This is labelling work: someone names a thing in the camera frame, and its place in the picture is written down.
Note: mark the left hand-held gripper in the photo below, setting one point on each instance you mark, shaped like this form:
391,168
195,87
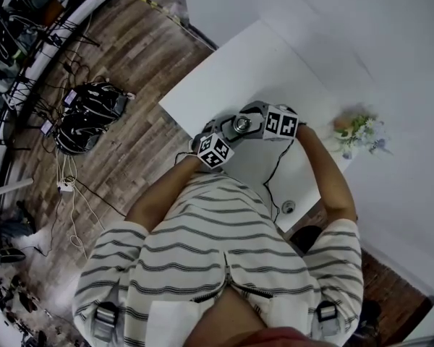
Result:
215,152

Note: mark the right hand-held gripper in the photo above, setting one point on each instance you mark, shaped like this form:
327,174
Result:
280,125

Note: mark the small shiny metal cup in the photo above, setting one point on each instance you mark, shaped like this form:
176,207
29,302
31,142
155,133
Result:
243,124

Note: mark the person's left forearm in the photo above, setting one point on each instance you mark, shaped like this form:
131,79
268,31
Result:
155,201

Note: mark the person's right forearm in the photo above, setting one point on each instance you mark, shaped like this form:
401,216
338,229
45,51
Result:
329,179

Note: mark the potted flower bouquet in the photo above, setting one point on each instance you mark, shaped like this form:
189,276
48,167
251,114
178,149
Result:
361,132

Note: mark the person's striped white shirt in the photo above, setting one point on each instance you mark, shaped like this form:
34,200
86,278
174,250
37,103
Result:
217,251

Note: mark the yellow black striped floor strip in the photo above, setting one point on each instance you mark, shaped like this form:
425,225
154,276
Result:
148,0

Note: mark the small blue-screen device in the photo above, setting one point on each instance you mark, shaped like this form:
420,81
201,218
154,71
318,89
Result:
70,97
47,128

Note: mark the white power strip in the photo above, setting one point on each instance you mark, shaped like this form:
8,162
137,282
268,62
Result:
65,187

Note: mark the person's face and neck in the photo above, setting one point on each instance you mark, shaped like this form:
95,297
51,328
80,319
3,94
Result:
235,324

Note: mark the white desk frame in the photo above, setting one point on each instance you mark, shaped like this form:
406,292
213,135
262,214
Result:
14,186

